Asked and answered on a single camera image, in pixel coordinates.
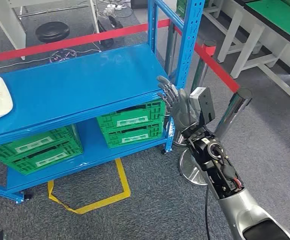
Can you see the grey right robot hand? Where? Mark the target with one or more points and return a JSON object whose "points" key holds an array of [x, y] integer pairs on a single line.
{"points": [[182, 109]]}

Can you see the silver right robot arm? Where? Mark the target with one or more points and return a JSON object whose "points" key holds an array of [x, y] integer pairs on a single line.
{"points": [[237, 205]]}

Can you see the red barrier belt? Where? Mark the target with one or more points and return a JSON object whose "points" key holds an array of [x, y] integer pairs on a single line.
{"points": [[60, 43], [217, 71]]}

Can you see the black bag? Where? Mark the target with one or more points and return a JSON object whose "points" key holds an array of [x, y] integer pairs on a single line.
{"points": [[109, 31]]}

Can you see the green top white table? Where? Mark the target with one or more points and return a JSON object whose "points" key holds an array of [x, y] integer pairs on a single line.
{"points": [[260, 33]]}

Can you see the white power strip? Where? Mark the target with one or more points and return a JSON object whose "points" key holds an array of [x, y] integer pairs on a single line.
{"points": [[116, 6]]}

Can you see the chrome stool base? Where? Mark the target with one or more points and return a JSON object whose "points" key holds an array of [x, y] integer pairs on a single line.
{"points": [[63, 55]]}

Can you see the black round stool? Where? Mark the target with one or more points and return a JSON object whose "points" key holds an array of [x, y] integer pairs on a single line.
{"points": [[52, 31]]}

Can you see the white desk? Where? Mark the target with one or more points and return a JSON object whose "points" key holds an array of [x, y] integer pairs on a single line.
{"points": [[8, 20]]}

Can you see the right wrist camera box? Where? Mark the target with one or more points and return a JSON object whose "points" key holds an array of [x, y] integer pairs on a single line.
{"points": [[202, 102]]}

